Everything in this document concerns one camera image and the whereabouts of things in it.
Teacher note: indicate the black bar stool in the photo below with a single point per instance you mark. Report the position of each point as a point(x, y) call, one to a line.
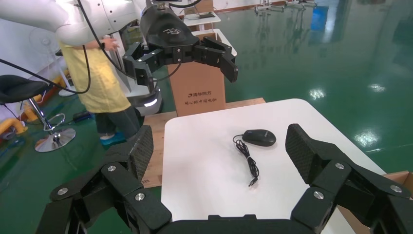
point(19, 87)

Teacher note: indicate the metal rack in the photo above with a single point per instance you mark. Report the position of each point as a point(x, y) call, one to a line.
point(267, 8)

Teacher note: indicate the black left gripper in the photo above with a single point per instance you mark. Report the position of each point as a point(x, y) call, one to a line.
point(167, 32)

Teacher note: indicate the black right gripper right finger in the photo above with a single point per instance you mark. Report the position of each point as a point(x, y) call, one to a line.
point(329, 181)

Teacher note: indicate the person in yellow apron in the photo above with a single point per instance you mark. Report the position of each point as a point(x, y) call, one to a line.
point(96, 80)

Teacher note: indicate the tall printed cardboard box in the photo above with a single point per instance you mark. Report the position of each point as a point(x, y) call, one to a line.
point(197, 90)

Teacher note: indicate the teal foot block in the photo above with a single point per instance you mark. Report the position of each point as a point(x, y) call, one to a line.
point(113, 140)

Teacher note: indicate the yellow foam tube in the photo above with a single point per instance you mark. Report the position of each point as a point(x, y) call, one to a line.
point(13, 124)

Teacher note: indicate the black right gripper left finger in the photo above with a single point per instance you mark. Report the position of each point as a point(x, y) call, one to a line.
point(122, 184)

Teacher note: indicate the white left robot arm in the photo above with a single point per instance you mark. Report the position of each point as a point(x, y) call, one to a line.
point(38, 13)

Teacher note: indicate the brown cardboard carton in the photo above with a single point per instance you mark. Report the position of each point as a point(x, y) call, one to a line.
point(203, 5)

